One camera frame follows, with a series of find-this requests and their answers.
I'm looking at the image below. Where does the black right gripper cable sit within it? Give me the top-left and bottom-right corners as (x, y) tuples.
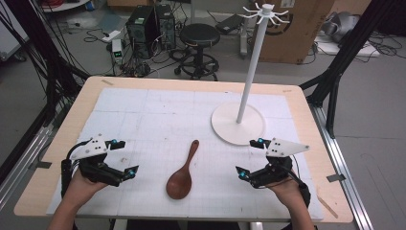
(285, 164), (312, 209)

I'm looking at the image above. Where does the brown cardboard box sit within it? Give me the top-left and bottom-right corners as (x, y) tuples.
(254, 0), (337, 65)

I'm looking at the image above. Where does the large black computer tower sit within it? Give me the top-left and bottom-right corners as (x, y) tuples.
(125, 5), (158, 60)

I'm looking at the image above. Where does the person's right hand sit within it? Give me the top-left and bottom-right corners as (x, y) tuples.
(265, 174), (305, 209)

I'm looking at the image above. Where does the tangle of black floor cables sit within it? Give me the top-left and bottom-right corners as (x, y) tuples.
(82, 28), (192, 79)

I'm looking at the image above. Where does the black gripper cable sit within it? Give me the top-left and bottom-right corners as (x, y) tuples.
(60, 139), (94, 198)
(285, 164), (312, 209)

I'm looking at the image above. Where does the white flat board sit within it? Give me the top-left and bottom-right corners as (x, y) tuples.
(313, 34), (381, 58)

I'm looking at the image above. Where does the aluminium rail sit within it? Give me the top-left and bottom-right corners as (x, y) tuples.
(309, 104), (375, 230)
(0, 125), (55, 210)

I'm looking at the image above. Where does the person's left hand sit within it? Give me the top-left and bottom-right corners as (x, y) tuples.
(67, 170), (110, 206)

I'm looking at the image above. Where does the white grid mat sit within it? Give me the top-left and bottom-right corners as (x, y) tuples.
(46, 87), (325, 222)

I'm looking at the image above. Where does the black metal stand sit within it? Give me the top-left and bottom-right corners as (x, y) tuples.
(3, 0), (91, 127)
(299, 0), (397, 140)

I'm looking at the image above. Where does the black round stool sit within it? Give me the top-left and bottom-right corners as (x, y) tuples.
(173, 22), (222, 82)

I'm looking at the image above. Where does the slim black computer tower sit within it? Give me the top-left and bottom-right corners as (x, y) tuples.
(154, 3), (177, 51)

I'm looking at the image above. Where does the black tape piece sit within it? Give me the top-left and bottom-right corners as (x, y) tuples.
(28, 160), (53, 171)

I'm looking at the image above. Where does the brown wooden spoon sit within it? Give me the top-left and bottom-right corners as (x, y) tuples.
(165, 139), (201, 201)

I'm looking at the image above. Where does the grey tape piece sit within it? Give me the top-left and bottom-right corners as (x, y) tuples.
(326, 173), (347, 184)

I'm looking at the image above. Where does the white power strip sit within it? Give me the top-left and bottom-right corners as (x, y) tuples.
(101, 30), (123, 44)

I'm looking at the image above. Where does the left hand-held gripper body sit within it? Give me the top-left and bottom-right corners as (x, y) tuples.
(70, 133), (128, 188)

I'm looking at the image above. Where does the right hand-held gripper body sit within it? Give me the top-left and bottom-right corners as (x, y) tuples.
(249, 137), (310, 190)

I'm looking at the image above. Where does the white hook rack stand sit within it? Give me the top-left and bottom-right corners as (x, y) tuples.
(211, 2), (292, 147)

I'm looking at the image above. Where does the grey bag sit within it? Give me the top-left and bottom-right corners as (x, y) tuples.
(320, 11), (362, 44)

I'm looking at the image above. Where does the white device with green display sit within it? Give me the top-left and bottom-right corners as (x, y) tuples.
(111, 38), (124, 64)

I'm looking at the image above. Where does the black flat device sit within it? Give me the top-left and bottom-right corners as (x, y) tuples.
(214, 12), (246, 35)

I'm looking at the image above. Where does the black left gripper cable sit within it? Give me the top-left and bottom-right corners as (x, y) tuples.
(60, 139), (94, 198)

